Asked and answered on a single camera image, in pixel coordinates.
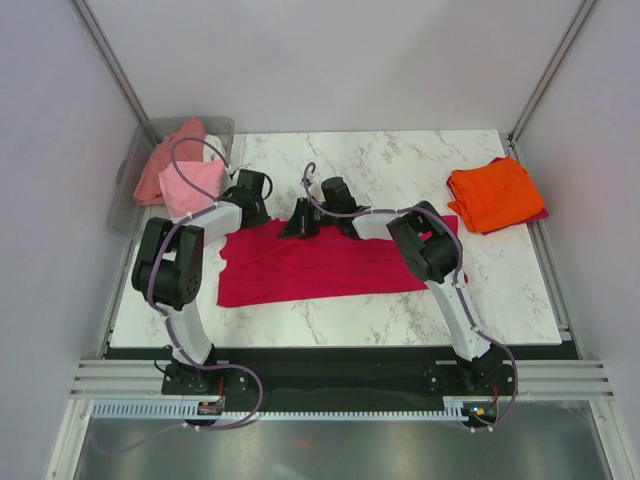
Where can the magenta t shirt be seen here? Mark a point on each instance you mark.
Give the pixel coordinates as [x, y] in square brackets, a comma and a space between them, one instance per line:
[518, 199]
[264, 268]

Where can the white t shirt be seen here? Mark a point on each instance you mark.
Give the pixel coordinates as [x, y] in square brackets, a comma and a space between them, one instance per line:
[213, 149]

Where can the orange folded t shirt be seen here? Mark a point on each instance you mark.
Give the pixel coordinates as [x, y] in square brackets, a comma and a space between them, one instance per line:
[473, 193]

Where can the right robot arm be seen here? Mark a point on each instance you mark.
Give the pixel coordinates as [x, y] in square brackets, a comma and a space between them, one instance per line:
[431, 251]

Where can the aluminium frame post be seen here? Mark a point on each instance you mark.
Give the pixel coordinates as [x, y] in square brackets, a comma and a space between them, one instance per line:
[96, 34]
[570, 36]

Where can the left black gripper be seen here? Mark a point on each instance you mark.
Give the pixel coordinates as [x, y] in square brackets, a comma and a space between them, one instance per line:
[263, 217]

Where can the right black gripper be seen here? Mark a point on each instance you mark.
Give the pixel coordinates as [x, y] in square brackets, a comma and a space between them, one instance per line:
[296, 227]

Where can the right aluminium frame post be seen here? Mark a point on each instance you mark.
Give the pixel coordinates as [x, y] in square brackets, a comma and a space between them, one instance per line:
[570, 36]

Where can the folded magenta t shirt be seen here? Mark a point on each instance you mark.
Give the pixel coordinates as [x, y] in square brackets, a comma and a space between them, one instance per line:
[518, 199]

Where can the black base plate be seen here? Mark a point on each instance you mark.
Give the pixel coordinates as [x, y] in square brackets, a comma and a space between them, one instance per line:
[353, 379]

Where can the clear plastic bin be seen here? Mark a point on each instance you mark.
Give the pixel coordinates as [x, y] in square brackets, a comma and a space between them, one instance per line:
[124, 211]

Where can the left aluminium frame post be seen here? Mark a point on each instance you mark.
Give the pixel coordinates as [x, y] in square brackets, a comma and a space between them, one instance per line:
[96, 34]

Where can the light pink t shirt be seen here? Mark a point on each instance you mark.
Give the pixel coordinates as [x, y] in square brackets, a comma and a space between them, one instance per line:
[206, 179]

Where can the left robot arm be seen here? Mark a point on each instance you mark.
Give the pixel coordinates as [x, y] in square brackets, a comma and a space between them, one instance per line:
[168, 272]

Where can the white slotted cable duct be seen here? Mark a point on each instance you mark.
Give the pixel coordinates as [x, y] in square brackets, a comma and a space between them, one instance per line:
[192, 410]

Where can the dusty rose t shirt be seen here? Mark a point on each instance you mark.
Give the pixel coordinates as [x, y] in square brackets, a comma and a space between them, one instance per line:
[148, 192]

